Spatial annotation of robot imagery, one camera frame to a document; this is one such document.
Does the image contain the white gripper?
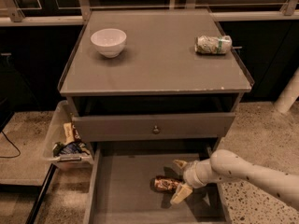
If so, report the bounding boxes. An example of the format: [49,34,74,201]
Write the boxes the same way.
[170,160,215,204]

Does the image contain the orange soda can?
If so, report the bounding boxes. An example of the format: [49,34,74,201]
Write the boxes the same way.
[149,175,182,193]

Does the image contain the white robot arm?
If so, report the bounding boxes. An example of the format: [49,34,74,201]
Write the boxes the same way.
[171,148,299,210]

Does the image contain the grey top drawer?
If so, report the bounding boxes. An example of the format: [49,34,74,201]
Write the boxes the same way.
[72,112,235,142]

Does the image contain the round metal drawer knob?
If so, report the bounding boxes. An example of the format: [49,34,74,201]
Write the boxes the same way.
[152,126,160,134]

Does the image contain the grey open middle drawer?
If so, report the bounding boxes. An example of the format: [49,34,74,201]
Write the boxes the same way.
[83,139,231,224]

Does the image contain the grey drawer cabinet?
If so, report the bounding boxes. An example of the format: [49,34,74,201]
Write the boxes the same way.
[57,8,255,151]

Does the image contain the green white soda can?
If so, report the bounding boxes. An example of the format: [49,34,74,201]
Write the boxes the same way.
[194,35,233,55]

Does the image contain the snack packages in bin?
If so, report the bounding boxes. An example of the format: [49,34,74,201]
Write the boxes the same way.
[52,122,91,157]

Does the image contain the clear plastic bin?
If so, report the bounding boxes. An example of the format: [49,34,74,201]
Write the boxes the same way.
[43,101,93,170]

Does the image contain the white ceramic bowl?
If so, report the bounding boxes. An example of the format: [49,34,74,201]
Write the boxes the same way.
[91,28,127,58]

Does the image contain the black cable on floor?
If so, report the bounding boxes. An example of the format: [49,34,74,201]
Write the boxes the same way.
[0,130,21,159]

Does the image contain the metal railing frame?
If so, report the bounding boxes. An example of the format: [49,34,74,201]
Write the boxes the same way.
[0,0,299,27]

